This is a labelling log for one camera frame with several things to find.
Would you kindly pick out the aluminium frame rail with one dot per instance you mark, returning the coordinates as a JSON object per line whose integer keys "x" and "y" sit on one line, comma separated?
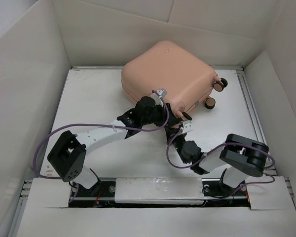
{"x": 256, "y": 123}

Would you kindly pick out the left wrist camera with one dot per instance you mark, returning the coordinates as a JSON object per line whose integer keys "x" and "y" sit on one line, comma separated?
{"x": 159, "y": 93}

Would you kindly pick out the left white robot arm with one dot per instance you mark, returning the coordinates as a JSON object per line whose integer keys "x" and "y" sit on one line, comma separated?
{"x": 68, "y": 155}

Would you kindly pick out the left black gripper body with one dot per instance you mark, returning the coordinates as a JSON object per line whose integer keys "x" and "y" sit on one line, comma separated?
{"x": 157, "y": 116}

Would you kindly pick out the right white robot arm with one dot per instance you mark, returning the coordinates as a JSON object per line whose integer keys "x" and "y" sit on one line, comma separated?
{"x": 246, "y": 158}

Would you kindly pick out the pink hard-shell suitcase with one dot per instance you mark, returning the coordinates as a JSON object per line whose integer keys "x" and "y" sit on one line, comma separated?
{"x": 187, "y": 80}

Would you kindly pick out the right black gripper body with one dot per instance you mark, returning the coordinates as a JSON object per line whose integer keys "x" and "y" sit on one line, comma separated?
{"x": 177, "y": 141}

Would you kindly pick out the white padded base rail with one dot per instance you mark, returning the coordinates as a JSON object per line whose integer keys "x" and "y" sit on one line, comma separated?
{"x": 187, "y": 190}

